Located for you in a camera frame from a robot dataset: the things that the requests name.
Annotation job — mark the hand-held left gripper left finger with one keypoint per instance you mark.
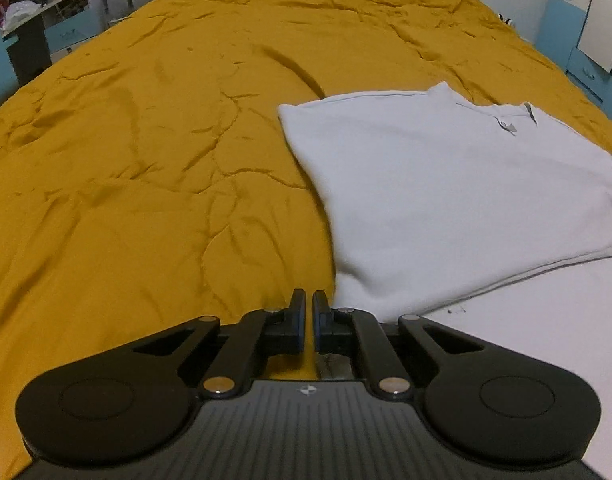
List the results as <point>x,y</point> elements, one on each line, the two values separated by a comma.
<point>299,312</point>

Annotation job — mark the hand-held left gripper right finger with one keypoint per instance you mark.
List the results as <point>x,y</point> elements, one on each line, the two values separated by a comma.
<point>319,315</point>

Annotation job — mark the white shirt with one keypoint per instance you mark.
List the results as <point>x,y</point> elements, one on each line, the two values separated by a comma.
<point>436,185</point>

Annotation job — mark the yellow blanket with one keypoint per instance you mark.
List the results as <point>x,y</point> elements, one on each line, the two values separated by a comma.
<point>136,160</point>

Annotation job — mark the black and white striped item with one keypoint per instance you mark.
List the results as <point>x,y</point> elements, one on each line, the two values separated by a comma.
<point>507,20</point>

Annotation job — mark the blue drawer cabinet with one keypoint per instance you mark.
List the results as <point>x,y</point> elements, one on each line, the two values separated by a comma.
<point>71,35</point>

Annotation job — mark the blue and white wardrobe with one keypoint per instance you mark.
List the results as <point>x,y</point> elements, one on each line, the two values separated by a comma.
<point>561,25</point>

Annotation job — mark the dark desk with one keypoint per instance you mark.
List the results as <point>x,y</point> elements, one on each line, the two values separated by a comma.
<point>31,45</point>

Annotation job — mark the white plastic bag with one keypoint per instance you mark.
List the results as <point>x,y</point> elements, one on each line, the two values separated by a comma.
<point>21,12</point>

